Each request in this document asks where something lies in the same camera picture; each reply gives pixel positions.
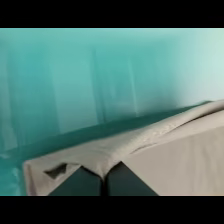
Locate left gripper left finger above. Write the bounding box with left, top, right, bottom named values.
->
left=48, top=165, right=104, bottom=197

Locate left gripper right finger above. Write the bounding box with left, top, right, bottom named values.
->
left=105, top=160, right=159, bottom=197

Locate beige shirt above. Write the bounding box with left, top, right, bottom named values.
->
left=22, top=99, right=224, bottom=197

